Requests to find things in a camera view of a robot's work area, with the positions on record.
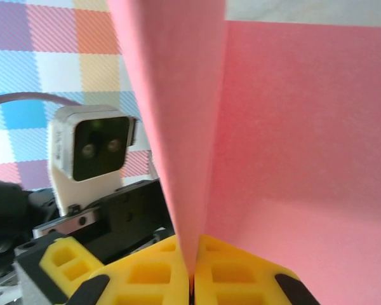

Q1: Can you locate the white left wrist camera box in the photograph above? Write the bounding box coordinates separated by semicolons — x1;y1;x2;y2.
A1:
47;104;140;217

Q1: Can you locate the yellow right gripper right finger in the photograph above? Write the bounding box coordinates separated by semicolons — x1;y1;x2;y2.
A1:
191;234;321;305

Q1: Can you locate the pink square paper sheet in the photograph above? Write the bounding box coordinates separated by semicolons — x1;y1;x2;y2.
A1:
106;0;381;305

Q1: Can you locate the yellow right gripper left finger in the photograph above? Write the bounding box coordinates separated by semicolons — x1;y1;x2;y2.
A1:
68;234;191;305

